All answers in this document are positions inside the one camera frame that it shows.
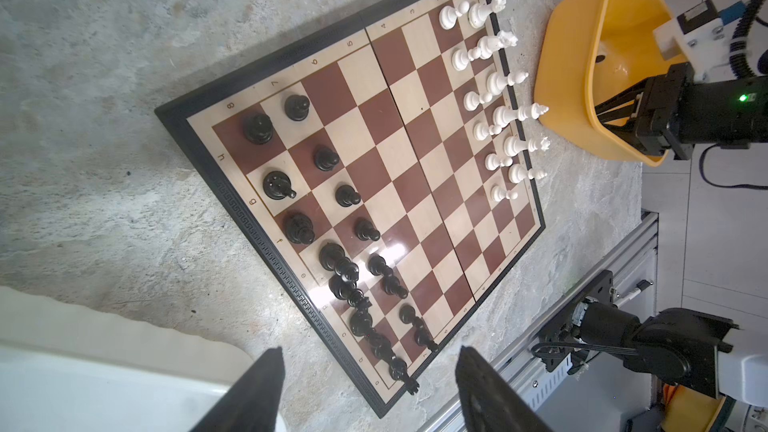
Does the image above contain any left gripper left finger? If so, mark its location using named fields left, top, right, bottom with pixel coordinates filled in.
left=192, top=347, right=286, bottom=431

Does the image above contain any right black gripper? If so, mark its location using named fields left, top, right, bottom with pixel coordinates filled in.
left=632, top=62, right=693, bottom=160

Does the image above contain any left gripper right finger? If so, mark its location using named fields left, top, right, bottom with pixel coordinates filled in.
left=455, top=346, right=551, bottom=432

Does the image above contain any yellow plastic bowl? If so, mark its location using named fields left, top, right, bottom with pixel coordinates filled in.
left=534, top=0, right=685, bottom=167

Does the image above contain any white plastic tray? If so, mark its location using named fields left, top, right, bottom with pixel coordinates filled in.
left=1, top=287, right=254, bottom=431

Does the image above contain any folding chess board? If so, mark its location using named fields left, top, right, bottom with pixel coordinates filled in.
left=156, top=0, right=545, bottom=416

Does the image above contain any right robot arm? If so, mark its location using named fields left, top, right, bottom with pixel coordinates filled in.
left=532, top=0, right=767, bottom=406

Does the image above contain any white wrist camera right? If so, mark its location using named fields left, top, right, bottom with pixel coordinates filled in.
left=653, top=0, right=747, bottom=83

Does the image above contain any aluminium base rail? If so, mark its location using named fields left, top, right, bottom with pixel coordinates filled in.
left=419, top=209, right=661, bottom=432

